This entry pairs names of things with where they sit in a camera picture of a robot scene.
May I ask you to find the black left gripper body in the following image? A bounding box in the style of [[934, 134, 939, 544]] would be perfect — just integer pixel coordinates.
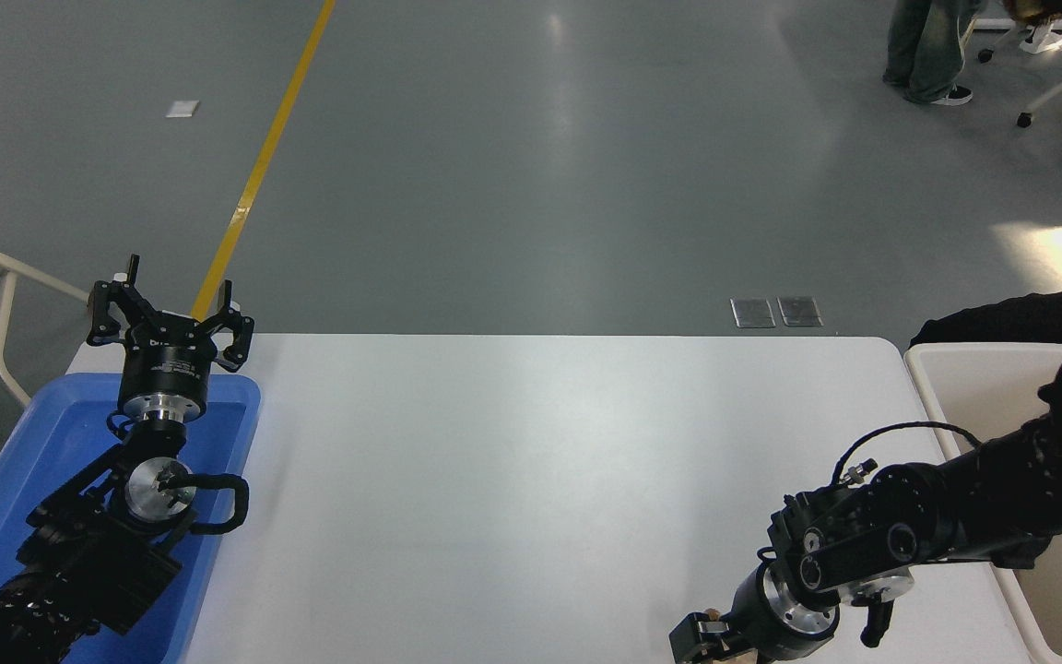
[[118, 314, 219, 403]]

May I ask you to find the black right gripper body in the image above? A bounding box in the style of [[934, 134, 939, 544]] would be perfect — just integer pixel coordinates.
[[726, 563, 839, 664]]

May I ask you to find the tan paper ball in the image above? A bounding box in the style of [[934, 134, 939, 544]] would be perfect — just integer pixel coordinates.
[[701, 608, 759, 664]]

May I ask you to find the blue plastic tray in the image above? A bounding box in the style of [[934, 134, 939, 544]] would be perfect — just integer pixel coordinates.
[[0, 372, 262, 664]]

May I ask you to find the yellow floor tape line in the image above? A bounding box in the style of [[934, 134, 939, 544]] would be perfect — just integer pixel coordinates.
[[190, 0, 338, 322]]

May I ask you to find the large pale bin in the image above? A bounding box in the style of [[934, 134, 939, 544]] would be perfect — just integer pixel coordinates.
[[903, 343, 1062, 663]]

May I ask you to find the person in dark sleeve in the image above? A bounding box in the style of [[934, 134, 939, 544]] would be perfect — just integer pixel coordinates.
[[911, 284, 1062, 350]]

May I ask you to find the standing person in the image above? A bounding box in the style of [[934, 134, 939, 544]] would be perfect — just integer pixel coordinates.
[[883, 0, 993, 106]]

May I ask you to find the white wheeled office chair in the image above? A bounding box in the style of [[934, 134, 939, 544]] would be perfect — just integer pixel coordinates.
[[973, 0, 1062, 128]]

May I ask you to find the beige chair frame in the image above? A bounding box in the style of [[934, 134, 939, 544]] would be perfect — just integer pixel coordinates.
[[0, 164, 90, 407]]

